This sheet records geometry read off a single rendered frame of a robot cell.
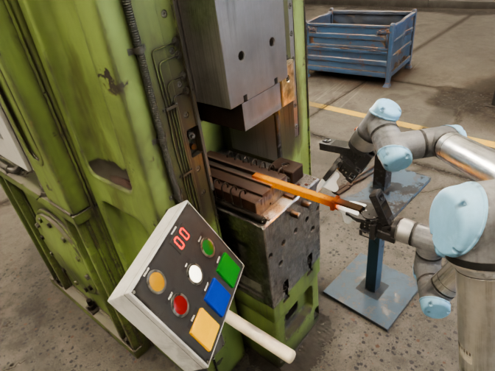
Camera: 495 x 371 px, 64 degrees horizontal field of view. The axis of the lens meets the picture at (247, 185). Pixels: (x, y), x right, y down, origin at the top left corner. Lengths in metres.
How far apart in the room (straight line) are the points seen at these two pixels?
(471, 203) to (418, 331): 1.65
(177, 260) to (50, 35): 0.82
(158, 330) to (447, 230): 0.64
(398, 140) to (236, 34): 0.53
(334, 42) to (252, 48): 4.05
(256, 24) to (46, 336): 2.09
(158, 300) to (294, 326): 1.21
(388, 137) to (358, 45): 4.11
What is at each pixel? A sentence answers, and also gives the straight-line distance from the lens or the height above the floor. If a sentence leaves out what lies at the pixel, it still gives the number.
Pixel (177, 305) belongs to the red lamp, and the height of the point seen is 1.10.
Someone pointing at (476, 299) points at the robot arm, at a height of 1.26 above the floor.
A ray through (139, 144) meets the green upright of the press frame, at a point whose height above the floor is 1.33.
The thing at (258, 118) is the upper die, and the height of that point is 1.29.
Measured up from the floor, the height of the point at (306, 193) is 1.01.
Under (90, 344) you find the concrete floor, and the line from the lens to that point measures 2.50.
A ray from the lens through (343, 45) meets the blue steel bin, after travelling 5.22.
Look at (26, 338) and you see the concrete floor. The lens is 2.73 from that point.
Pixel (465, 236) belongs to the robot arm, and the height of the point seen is 1.39.
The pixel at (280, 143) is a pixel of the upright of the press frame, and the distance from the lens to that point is 1.71.
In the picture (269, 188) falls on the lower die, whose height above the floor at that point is 0.99.
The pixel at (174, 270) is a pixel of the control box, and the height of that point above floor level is 1.14.
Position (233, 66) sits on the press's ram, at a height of 1.49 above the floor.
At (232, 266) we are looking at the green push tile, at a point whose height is 1.01.
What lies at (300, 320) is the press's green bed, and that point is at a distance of 2.09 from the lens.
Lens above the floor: 1.83
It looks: 34 degrees down
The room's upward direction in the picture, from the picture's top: 8 degrees counter-clockwise
